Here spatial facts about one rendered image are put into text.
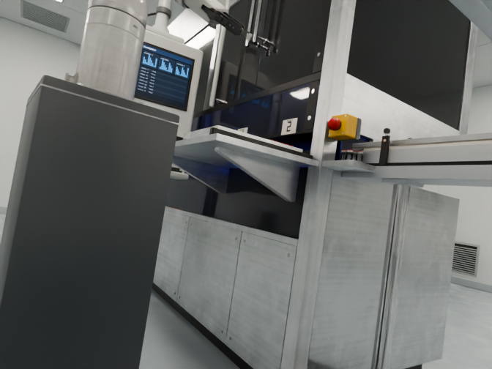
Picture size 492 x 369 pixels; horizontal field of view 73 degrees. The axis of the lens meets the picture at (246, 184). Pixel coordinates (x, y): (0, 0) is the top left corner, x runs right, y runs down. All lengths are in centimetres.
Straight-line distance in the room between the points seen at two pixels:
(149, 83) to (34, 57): 476
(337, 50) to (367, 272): 83
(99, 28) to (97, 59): 6
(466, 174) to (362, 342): 78
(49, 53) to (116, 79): 592
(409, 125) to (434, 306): 87
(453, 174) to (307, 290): 56
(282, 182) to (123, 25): 70
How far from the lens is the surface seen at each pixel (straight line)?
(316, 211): 116
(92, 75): 76
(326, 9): 143
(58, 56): 667
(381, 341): 119
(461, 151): 104
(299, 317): 120
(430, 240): 178
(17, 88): 650
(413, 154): 110
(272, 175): 115
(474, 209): 586
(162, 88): 198
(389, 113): 149
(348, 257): 131
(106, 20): 79
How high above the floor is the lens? 70
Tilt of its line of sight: 3 degrees up
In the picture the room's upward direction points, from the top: 8 degrees clockwise
